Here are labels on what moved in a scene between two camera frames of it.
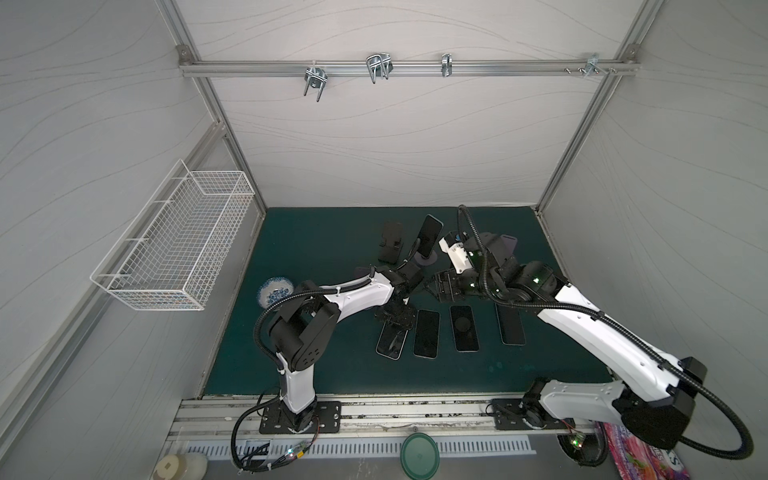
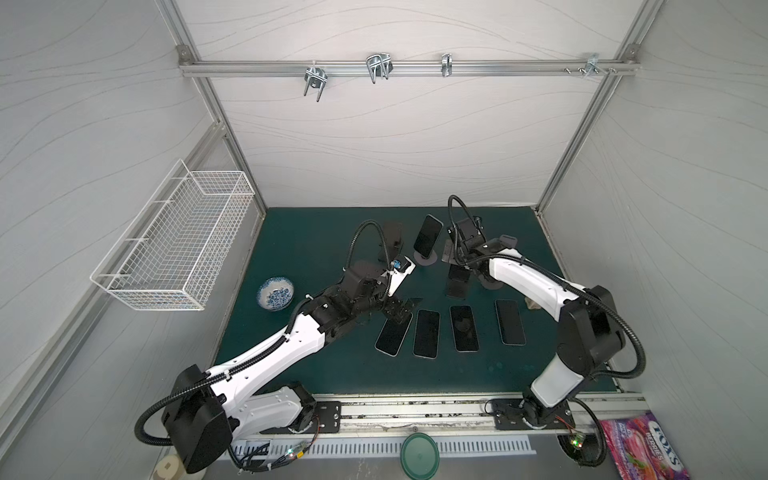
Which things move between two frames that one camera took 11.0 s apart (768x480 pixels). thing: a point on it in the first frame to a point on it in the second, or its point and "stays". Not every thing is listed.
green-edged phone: (511, 325) stays
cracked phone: (464, 329) stays
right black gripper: (447, 283) to (455, 255)
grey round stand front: (508, 245) stays
